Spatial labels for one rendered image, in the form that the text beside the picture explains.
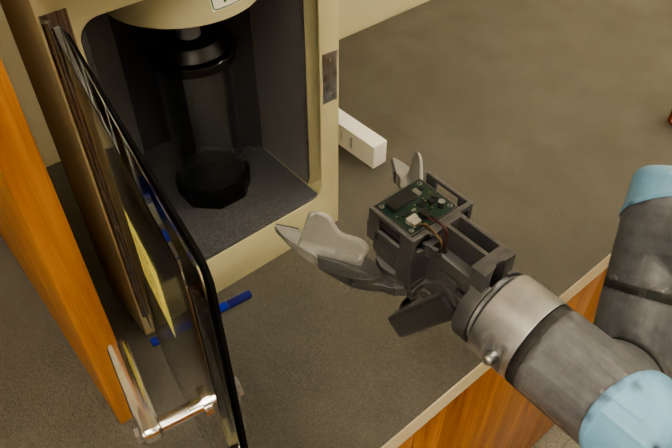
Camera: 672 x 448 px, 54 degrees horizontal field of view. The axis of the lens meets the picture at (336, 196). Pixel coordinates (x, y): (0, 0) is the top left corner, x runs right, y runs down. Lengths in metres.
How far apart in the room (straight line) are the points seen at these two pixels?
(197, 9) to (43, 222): 0.26
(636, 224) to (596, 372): 0.15
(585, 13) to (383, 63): 0.50
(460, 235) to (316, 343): 0.37
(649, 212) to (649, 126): 0.70
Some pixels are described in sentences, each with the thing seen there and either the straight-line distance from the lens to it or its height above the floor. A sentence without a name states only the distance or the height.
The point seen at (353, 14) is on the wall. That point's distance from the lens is 1.44.
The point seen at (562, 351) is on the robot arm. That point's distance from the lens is 0.50.
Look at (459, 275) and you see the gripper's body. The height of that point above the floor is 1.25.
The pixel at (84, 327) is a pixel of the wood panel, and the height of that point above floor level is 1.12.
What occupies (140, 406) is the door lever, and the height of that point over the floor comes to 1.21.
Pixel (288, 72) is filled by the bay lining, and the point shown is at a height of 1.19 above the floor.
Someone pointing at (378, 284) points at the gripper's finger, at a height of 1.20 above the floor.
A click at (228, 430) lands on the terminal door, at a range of 0.47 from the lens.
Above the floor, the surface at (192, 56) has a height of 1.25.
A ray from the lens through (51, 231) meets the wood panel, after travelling 0.59.
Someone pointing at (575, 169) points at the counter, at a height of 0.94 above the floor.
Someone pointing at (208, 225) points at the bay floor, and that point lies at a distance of 0.89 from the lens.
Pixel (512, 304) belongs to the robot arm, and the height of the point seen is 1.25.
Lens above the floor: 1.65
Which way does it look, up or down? 44 degrees down
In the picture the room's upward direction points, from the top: straight up
